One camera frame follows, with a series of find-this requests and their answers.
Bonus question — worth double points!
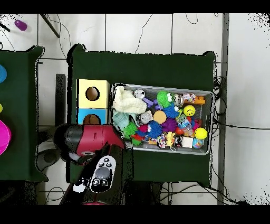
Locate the blue plastic cup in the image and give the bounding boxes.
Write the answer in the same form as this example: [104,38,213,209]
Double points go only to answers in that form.
[0,64,7,83]

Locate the black upright panel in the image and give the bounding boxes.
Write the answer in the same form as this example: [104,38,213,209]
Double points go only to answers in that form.
[55,73,66,127]

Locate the plain yellow ball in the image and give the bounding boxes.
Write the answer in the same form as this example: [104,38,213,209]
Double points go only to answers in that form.
[194,127,208,140]

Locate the silver crushed can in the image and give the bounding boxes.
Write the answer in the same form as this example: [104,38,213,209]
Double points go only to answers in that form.
[133,89,146,99]

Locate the dark green side table cloth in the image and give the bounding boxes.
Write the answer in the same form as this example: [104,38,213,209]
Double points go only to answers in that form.
[0,45,49,182]

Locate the purple spiky ball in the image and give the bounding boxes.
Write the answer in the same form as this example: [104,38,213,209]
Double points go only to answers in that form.
[161,118,178,133]

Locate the cream waffle cloth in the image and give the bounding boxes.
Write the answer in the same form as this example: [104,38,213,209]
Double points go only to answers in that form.
[112,86,148,115]

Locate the magenta plastic bowl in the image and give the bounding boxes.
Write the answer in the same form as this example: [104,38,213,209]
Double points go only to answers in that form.
[0,119,12,156]

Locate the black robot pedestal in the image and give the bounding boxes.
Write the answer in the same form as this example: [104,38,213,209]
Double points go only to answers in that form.
[133,181,163,205]

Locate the shallow clear mesh bin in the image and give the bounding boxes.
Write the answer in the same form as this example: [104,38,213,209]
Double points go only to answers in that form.
[108,82,215,156]

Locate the black rod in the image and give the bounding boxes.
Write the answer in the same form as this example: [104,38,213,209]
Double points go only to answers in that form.
[40,13,61,39]

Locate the purple bottle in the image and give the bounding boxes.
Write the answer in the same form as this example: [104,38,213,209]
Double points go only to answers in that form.
[14,19,28,32]

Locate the green fuzzy toy with eyes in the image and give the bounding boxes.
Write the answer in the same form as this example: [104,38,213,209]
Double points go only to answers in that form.
[156,90,174,107]

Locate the black cable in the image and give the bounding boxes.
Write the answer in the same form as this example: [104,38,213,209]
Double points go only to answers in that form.
[213,118,270,130]

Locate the yellow smiley face ball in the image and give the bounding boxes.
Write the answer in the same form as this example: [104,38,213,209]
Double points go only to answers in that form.
[182,105,196,117]

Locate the yellow duck plush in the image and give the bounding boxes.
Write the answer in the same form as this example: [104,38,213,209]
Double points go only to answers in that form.
[165,131,176,147]

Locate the black crushed soda can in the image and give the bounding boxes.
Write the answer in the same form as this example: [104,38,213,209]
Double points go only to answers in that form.
[137,111,153,125]

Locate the blue fuzzy toy with eyes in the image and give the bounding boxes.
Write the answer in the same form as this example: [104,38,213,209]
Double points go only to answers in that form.
[163,103,180,119]

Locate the wooden box with three holes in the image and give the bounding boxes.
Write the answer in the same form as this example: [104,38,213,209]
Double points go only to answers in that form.
[75,79,111,126]

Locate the toy hamburger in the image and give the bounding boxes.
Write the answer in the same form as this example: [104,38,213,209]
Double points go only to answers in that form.
[153,110,167,124]

